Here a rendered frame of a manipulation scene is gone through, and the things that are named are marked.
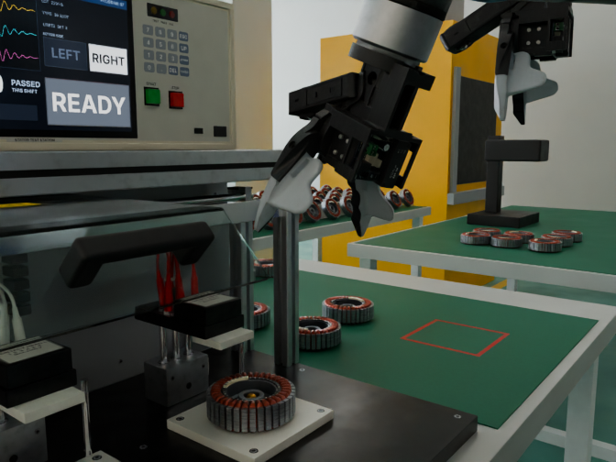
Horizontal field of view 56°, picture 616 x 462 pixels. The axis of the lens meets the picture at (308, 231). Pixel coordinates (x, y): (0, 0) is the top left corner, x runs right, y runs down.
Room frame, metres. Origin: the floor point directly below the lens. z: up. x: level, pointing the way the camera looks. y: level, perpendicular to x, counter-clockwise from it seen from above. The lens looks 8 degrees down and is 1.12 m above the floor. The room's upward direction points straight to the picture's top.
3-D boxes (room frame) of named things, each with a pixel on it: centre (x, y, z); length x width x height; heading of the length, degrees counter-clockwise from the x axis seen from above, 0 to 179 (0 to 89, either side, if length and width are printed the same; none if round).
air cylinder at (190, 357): (0.78, 0.19, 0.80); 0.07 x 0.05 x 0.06; 142
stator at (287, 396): (0.69, 0.07, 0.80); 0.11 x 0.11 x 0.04
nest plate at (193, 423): (0.69, 0.07, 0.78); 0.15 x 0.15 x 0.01; 52
